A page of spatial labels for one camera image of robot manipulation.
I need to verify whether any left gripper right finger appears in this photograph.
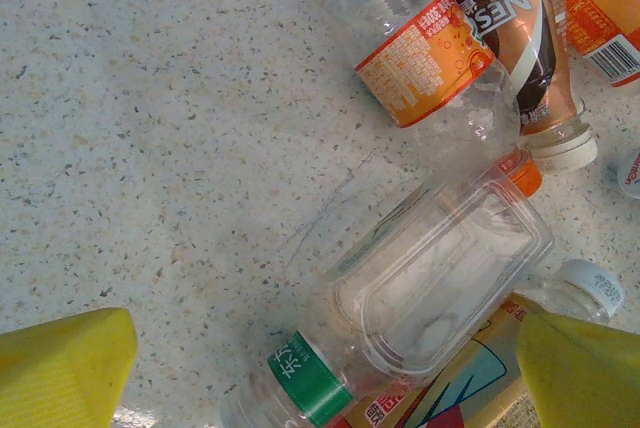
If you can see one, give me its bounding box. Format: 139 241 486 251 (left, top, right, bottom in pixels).
516 309 640 428

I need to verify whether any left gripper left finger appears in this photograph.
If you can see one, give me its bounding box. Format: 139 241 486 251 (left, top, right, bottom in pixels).
0 306 139 428

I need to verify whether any yellow colourful label bottle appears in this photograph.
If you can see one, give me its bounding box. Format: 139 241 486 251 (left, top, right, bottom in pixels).
329 258 627 428

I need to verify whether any clear square bottle green band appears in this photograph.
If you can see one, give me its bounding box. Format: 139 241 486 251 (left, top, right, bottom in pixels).
219 162 555 428

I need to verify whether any clear bottle pink label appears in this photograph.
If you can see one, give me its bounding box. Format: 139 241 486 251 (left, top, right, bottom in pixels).
610 147 640 200

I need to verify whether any clear bottle orange label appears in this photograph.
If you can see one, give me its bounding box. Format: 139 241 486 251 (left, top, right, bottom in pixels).
312 0 544 199

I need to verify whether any copper brown coffee bottle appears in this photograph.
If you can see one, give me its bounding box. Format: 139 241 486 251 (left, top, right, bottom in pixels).
422 0 600 176

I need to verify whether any orange label bottle with barcode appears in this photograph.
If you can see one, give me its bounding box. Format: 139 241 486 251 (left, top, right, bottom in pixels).
554 0 640 89

